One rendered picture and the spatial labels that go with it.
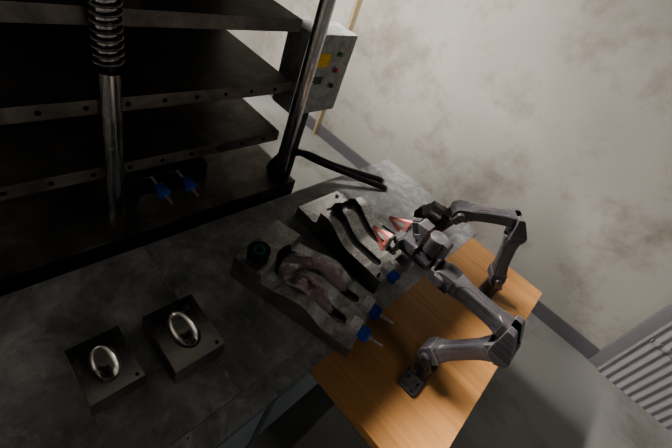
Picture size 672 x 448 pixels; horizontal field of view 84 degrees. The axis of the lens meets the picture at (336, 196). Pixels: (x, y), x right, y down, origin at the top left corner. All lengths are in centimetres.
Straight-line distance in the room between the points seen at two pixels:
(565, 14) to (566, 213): 127
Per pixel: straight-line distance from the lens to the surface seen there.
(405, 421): 139
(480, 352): 125
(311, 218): 165
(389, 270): 152
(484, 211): 155
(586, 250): 309
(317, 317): 133
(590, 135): 286
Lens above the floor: 196
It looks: 37 degrees down
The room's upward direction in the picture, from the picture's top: 23 degrees clockwise
